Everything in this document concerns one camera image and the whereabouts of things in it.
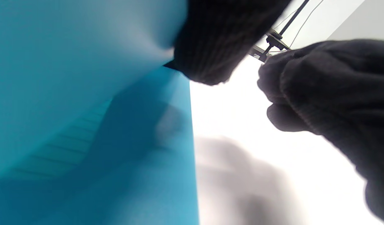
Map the thin white wire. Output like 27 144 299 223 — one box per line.
289 0 324 48

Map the black metal stand rod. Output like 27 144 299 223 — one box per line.
248 0 310 63

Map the blue paper sheet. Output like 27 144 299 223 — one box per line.
0 0 200 225

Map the person's left hand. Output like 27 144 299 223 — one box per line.
163 0 384 225

